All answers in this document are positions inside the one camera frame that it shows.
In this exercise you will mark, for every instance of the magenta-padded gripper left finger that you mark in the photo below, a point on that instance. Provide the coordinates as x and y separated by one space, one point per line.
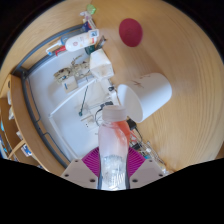
78 171

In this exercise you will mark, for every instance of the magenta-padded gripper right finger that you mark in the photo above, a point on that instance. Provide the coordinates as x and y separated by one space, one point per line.
146 171

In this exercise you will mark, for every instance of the clear plastic bottle white cap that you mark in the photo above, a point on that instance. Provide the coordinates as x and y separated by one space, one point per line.
113 146

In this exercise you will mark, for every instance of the white desk lamp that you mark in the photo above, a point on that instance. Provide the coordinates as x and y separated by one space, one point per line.
71 99

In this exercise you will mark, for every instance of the white cup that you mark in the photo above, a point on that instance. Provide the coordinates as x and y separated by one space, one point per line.
150 93

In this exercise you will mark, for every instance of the white paper tissue pack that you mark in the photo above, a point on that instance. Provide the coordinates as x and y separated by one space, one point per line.
101 65

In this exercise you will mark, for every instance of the white lotion bottle red pump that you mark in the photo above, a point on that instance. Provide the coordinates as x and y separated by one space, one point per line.
81 41

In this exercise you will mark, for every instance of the small white desk clock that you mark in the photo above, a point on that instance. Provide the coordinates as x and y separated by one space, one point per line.
94 33

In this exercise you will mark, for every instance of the flat round red coaster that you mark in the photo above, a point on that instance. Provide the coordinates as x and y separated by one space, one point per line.
130 32

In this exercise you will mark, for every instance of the small blue box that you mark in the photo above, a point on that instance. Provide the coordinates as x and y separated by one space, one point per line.
89 26

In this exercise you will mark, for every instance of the pink white tube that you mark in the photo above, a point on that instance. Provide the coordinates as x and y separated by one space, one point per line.
85 15

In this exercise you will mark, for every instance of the small green packet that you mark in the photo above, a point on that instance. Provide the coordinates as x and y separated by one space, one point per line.
91 9

